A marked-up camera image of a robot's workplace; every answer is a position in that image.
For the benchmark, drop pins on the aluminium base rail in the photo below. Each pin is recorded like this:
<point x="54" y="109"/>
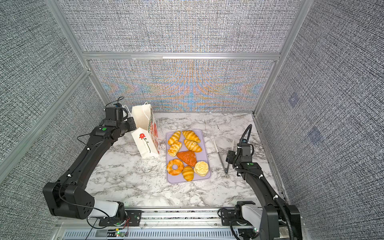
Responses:
<point x="155" y="223"/>

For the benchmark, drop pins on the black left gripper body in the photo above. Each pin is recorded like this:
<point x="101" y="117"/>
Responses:
<point x="121" y="125"/>

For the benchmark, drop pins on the pale round scone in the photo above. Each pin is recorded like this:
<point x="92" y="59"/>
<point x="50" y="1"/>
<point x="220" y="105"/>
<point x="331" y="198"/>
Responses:
<point x="201" y="168"/>

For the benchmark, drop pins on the small croissant top left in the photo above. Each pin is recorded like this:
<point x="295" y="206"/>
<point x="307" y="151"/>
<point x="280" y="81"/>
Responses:
<point x="174" y="138"/>

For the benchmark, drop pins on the glazed donut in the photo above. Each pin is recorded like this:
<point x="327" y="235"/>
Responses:
<point x="175" y="167"/>

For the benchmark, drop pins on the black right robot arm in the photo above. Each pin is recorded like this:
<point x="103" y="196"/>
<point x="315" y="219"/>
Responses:
<point x="276" y="219"/>

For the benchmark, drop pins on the croissant middle right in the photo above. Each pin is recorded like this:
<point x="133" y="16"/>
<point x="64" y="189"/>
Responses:
<point x="192" y="146"/>

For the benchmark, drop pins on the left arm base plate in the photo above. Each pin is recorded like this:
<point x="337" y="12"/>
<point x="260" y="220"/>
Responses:
<point x="130" y="218"/>

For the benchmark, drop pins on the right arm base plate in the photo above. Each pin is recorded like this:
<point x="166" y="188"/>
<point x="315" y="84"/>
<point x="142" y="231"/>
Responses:
<point x="245" y="221"/>

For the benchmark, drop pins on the braided bread roll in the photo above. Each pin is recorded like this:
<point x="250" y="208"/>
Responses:
<point x="175" y="148"/>

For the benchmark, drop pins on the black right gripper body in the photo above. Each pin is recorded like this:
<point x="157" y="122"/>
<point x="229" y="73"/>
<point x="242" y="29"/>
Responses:
<point x="233" y="158"/>

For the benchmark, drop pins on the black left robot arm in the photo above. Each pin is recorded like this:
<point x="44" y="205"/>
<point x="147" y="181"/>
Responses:
<point x="67" y="197"/>

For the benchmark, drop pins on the red-brown triangular pastry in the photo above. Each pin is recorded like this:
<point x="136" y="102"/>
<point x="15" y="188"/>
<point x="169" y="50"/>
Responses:
<point x="187" y="157"/>

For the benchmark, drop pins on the lilac plastic tray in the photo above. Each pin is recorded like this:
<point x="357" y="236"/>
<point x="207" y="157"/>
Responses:
<point x="202" y="156"/>

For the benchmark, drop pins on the small striped bun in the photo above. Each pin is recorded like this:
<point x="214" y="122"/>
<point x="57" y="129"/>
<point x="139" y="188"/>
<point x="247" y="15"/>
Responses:
<point x="188" y="173"/>

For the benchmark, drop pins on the croissant top right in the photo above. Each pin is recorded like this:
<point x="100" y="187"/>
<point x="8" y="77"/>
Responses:
<point x="191" y="135"/>

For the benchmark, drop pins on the white paper bag with rose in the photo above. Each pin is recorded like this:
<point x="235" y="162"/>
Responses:
<point x="146" y="134"/>

